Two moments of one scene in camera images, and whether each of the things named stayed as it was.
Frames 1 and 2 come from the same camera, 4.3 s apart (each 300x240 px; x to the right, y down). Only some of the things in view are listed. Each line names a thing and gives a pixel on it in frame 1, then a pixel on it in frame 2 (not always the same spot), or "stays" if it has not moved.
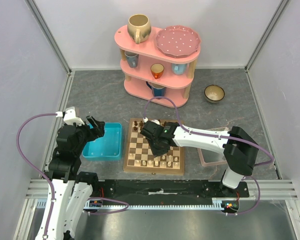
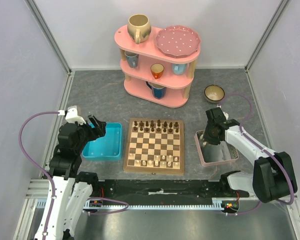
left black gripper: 97,131 stays
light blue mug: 179,69 stays
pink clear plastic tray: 210,156 stays
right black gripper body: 149,130 to 210,135
